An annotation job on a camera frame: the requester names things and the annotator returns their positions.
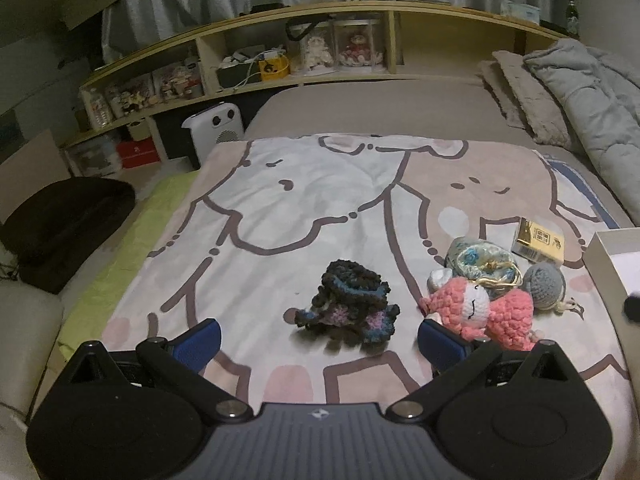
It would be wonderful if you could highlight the green sheet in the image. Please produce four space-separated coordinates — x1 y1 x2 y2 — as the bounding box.
57 170 201 361

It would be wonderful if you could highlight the red doll display case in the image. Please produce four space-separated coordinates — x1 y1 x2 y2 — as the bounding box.
334 19 388 70

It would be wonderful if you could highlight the figurine display box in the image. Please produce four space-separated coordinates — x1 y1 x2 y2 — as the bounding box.
102 72 156 118
152 60 203 103

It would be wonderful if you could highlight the white cardboard box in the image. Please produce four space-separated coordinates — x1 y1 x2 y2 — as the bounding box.
582 227 640 348

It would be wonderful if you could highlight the floral drawstring pouch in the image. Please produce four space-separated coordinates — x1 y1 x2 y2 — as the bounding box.
444 236 523 291

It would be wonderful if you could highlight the white seat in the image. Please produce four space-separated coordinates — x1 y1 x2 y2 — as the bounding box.
0 280 66 461

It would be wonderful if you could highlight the cream doll display case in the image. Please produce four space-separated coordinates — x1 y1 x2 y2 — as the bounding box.
287 20 335 75

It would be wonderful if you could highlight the beige quilted pillow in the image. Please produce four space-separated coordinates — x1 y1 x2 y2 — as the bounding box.
477 60 526 128
492 50 571 148

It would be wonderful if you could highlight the pink crochet doll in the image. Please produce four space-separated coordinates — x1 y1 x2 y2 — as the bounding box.
419 269 538 352

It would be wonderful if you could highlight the beige bed sheet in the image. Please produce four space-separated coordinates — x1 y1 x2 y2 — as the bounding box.
242 82 640 231

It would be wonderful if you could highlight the wooden headboard shelf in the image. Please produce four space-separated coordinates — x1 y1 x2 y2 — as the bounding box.
60 0 581 171

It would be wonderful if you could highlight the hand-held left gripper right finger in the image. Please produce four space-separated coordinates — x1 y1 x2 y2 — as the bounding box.
390 319 583 421

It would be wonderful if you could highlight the yellow container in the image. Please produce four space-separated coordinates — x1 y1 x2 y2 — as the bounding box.
259 55 291 82

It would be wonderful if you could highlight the tissue box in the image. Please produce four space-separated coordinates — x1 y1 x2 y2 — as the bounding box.
500 0 542 23

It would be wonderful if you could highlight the white heater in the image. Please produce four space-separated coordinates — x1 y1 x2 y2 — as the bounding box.
181 102 246 171

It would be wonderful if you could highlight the printed cartoon blanket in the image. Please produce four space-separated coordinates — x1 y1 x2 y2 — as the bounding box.
57 132 631 480

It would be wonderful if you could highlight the small yellow box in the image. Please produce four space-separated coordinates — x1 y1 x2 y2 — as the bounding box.
511 217 566 266

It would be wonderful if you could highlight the black cushion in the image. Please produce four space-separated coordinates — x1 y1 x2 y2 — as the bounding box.
0 176 138 295

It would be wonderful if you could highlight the grey crochet ball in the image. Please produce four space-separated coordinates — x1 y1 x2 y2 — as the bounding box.
522 264 583 317

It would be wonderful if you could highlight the red box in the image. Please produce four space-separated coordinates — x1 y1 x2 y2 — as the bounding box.
116 140 162 165

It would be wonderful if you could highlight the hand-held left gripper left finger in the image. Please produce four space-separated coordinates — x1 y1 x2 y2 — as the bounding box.
65 318 253 421

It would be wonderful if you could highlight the clear plastic bottle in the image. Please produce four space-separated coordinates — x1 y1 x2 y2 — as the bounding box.
87 87 113 128

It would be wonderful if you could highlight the dark crochet toy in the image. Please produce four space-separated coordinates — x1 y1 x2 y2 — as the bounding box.
294 259 401 346

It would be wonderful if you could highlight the grey duvet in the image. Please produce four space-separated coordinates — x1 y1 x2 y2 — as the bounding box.
522 37 640 226

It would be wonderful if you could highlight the black device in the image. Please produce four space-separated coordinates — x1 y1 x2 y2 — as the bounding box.
216 62 262 92

